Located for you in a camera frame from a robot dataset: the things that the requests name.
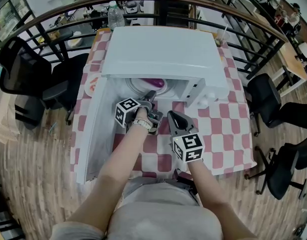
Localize glass window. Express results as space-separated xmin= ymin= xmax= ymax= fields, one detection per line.
xmin=0 ymin=0 xmax=36 ymax=52

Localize clear plastic cup with straw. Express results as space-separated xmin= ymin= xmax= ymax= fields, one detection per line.
xmin=214 ymin=25 xmax=231 ymax=47

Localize pink white checkered tablecloth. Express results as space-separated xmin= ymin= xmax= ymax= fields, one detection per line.
xmin=69 ymin=28 xmax=258 ymax=179

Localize person's right forearm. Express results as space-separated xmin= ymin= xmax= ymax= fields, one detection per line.
xmin=187 ymin=158 xmax=231 ymax=210

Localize white plate with carrots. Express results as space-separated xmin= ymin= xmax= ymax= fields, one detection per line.
xmin=84 ymin=72 xmax=101 ymax=97

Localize black mesh office chair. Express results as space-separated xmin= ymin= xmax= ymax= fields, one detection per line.
xmin=0 ymin=36 xmax=91 ymax=127
xmin=246 ymin=72 xmax=307 ymax=137
xmin=244 ymin=131 xmax=307 ymax=201

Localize clear plastic water bottle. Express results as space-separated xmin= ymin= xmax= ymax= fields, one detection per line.
xmin=107 ymin=0 xmax=126 ymax=31

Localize black waist pouch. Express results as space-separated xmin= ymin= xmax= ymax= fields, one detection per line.
xmin=172 ymin=168 xmax=201 ymax=196

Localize person's left forearm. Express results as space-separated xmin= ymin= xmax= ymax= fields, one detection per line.
xmin=93 ymin=125 xmax=151 ymax=190

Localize orange carrot pieces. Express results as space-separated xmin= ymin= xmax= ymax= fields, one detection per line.
xmin=89 ymin=76 xmax=99 ymax=92

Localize wooden desk with white legs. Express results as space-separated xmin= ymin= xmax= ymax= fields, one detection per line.
xmin=278 ymin=41 xmax=307 ymax=97

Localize white round plate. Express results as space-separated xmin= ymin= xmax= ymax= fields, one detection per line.
xmin=129 ymin=78 xmax=169 ymax=95

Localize beige cardboard box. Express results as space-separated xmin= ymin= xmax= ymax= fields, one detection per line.
xmin=0 ymin=83 xmax=22 ymax=144

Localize dark staircase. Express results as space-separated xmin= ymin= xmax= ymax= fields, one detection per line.
xmin=155 ymin=0 xmax=193 ymax=30

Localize person's gray shirt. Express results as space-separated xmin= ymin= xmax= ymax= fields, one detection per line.
xmin=49 ymin=178 xmax=224 ymax=240

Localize white microwave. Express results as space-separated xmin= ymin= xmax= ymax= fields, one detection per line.
xmin=75 ymin=25 xmax=230 ymax=185

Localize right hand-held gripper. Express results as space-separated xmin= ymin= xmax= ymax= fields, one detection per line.
xmin=166 ymin=110 xmax=206 ymax=164

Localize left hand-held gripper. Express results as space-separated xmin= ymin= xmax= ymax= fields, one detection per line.
xmin=115 ymin=90 xmax=164 ymax=135

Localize white wrist bracelet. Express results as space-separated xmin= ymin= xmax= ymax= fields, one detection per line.
xmin=131 ymin=117 xmax=152 ymax=131

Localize purple eggplant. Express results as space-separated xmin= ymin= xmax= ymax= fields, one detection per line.
xmin=140 ymin=77 xmax=166 ymax=89

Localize person's left hand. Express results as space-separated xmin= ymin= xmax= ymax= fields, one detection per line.
xmin=135 ymin=107 xmax=150 ymax=121

